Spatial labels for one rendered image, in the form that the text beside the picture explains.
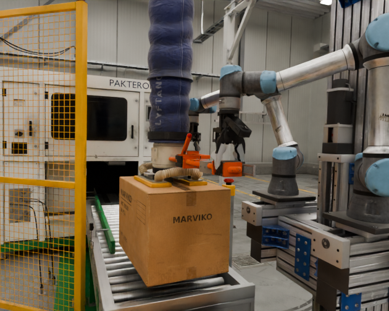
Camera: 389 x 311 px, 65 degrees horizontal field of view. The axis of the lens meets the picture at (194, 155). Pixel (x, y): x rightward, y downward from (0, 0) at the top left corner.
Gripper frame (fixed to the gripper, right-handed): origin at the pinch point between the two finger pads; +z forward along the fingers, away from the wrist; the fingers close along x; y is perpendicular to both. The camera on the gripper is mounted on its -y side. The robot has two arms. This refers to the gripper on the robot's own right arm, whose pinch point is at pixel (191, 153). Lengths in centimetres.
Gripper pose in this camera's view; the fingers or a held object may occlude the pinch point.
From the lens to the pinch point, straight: 200.0
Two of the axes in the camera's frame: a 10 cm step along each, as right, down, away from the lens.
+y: 4.2, 0.7, -9.0
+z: -0.2, 10.0, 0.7
